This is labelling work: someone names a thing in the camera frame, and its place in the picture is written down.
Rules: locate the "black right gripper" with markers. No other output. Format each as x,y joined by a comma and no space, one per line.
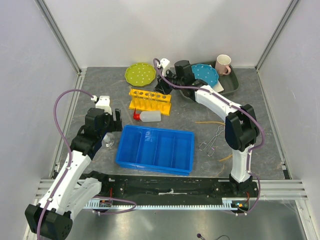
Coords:
161,87

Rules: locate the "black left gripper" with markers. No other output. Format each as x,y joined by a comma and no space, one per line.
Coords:
116,126

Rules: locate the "round glass flask white stopper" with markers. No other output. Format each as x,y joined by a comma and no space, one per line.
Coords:
109,140

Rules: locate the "white wash bottle red cap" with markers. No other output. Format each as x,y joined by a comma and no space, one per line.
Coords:
147,116

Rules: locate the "metal crucible tongs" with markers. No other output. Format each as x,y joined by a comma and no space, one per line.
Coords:
209,146

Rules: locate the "tan rubber tube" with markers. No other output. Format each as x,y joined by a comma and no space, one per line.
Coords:
210,122

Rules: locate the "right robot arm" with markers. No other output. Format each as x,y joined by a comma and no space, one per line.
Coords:
241,127

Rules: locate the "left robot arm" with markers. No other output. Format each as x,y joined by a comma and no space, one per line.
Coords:
53,216

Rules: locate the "yellow test tube rack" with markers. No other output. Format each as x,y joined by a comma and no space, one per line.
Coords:
143,100

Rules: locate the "green polka dot plate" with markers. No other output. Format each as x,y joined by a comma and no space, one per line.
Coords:
140,74

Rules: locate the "blue polka dot plate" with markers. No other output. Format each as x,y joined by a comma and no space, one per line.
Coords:
206,73

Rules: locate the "white square board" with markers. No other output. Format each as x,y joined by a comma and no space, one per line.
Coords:
218,87

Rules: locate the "blue divided plastic bin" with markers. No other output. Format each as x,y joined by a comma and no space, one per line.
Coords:
155,149

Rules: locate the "pink mug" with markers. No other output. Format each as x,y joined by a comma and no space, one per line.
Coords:
222,64

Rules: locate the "dark grey tray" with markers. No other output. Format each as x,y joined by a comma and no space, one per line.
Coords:
231,82

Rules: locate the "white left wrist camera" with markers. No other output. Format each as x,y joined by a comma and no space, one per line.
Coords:
103,102

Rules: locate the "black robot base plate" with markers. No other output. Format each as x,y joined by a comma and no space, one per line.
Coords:
151,189

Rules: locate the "white cable duct strip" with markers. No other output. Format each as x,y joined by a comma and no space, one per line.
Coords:
100,204

